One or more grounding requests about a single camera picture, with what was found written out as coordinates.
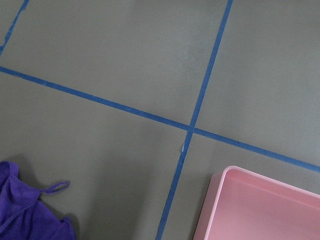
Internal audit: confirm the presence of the purple cloth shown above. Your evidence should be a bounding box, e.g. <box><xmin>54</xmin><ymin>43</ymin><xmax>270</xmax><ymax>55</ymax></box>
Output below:
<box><xmin>0</xmin><ymin>161</ymin><xmax>77</xmax><ymax>240</ymax></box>

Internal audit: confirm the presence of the pink plastic bin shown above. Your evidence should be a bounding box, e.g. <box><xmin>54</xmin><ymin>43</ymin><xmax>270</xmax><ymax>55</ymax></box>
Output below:
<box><xmin>193</xmin><ymin>166</ymin><xmax>320</xmax><ymax>240</ymax></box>

